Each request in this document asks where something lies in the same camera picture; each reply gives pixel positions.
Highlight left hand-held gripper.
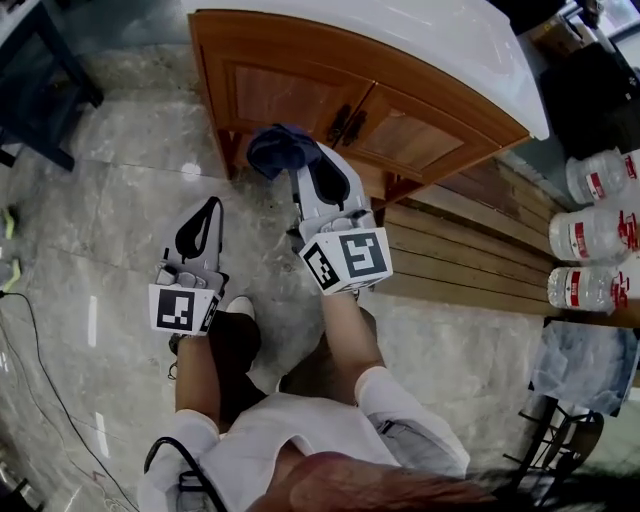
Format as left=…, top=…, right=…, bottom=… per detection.
left=147, top=196, right=230, bottom=337

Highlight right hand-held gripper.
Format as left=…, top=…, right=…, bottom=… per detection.
left=286, top=142, right=394, bottom=297

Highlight dark blue cloth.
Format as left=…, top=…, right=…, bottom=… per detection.
left=246, top=123, right=322, bottom=181

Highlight person's right forearm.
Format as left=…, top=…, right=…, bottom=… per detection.
left=319, top=292, right=386, bottom=401

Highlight person's left forearm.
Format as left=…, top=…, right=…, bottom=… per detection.
left=172, top=333, right=224, bottom=431

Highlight person's left white shoe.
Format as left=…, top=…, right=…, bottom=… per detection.
left=225, top=295, right=256, bottom=321

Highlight grey wristwatch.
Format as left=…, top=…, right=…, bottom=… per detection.
left=167, top=332, right=189, bottom=381

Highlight person's dark trousers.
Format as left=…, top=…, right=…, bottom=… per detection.
left=207, top=307, right=381, bottom=431

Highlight wooden slat decking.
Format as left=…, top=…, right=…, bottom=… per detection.
left=372, top=154, right=571, bottom=319

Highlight person's white shirt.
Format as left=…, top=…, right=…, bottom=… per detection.
left=137, top=367, right=471, bottom=512

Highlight clear water jug red label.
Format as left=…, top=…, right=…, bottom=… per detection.
left=546, top=264, right=632, bottom=316
left=565, top=148, right=640, bottom=206
left=548, top=207, right=640, bottom=265

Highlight brown cardboard box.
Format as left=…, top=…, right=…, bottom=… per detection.
left=527, top=12, right=596, bottom=59

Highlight black metal chair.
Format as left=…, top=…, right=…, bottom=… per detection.
left=502, top=394, right=606, bottom=506

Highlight black door handle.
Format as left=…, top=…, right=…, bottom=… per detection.
left=327, top=104, right=351, bottom=141
left=342, top=109, right=369, bottom=147

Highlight wooden vanity cabinet frame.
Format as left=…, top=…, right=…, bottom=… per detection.
left=188, top=8, right=531, bottom=211

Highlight thin black floor cable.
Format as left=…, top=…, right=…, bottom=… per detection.
left=0, top=291, right=139, bottom=512

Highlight black harness cable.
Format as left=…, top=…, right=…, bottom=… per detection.
left=143, top=436, right=229, bottom=512

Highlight white table black frame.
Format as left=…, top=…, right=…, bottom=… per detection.
left=0, top=0, right=105, bottom=174

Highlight grey shoulder strap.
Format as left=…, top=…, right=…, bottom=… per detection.
left=374, top=417, right=471, bottom=476
left=137, top=469, right=211, bottom=512

